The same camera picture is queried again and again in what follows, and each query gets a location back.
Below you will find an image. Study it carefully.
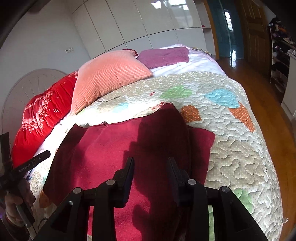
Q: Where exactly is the wooden door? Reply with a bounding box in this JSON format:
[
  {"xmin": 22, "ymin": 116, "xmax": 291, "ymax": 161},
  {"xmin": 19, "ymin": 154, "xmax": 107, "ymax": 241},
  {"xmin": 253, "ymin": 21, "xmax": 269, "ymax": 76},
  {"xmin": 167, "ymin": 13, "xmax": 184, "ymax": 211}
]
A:
[{"xmin": 235, "ymin": 1, "xmax": 272, "ymax": 78}]

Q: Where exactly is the purple towel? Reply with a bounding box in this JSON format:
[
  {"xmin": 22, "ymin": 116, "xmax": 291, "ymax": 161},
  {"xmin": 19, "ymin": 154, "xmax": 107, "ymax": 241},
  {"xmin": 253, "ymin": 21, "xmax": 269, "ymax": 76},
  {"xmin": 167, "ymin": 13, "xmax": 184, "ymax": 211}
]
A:
[{"xmin": 137, "ymin": 47, "xmax": 189, "ymax": 69}]

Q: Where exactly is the patchwork heart quilt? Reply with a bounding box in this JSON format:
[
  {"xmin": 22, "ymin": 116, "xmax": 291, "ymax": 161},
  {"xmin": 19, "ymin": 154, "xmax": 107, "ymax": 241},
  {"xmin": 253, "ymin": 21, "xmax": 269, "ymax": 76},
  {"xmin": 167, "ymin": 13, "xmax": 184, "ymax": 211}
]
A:
[{"xmin": 28, "ymin": 44, "xmax": 289, "ymax": 241}]

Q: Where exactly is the pink checked pillow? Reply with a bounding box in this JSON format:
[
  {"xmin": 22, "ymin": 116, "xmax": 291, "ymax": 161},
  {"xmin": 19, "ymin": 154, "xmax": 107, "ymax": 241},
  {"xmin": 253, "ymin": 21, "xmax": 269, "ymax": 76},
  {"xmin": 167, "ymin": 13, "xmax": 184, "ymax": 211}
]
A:
[{"xmin": 71, "ymin": 49, "xmax": 153, "ymax": 114}]

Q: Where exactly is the round beige headboard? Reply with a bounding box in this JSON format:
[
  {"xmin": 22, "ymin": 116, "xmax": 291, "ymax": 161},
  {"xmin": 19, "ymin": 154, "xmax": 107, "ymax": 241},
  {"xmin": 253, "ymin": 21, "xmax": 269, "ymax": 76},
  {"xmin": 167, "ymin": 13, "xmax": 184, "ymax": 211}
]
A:
[{"xmin": 1, "ymin": 68, "xmax": 66, "ymax": 145}]

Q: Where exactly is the wall socket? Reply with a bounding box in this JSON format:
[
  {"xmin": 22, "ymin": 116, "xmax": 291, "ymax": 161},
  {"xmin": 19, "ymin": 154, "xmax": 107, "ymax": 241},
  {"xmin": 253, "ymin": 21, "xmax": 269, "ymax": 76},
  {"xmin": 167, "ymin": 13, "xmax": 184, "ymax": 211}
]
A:
[{"xmin": 65, "ymin": 47, "xmax": 74, "ymax": 53}]

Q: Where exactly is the person's left hand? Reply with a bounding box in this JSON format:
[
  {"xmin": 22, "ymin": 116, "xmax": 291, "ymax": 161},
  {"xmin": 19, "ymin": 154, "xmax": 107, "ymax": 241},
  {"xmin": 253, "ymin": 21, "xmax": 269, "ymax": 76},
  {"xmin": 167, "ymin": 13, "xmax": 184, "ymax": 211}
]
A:
[{"xmin": 4, "ymin": 179, "xmax": 36, "ymax": 227}]

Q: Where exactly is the red floral duvet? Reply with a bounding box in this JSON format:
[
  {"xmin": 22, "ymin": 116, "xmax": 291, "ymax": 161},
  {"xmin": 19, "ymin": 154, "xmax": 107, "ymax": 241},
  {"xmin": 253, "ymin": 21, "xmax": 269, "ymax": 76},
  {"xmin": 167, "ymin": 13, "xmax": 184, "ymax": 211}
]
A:
[{"xmin": 11, "ymin": 71, "xmax": 78, "ymax": 168}]

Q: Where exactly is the glossy white wardrobe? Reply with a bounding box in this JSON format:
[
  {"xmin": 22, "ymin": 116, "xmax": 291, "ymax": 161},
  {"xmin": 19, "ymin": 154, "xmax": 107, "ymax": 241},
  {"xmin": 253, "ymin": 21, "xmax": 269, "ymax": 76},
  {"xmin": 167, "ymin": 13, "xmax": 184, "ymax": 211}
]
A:
[{"xmin": 65, "ymin": 0, "xmax": 216, "ymax": 58}]

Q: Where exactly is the dark red sweater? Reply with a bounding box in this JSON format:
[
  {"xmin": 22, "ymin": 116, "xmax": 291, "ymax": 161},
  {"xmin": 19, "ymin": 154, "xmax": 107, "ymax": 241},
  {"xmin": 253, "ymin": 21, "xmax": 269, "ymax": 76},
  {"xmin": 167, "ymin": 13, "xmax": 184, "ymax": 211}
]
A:
[{"xmin": 43, "ymin": 102, "xmax": 216, "ymax": 241}]

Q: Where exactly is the dark shoe rack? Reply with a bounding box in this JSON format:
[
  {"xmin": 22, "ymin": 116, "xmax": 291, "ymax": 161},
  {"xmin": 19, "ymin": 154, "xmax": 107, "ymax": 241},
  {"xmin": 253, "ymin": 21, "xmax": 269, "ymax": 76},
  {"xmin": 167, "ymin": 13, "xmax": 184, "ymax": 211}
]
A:
[{"xmin": 268, "ymin": 17, "xmax": 295, "ymax": 94}]

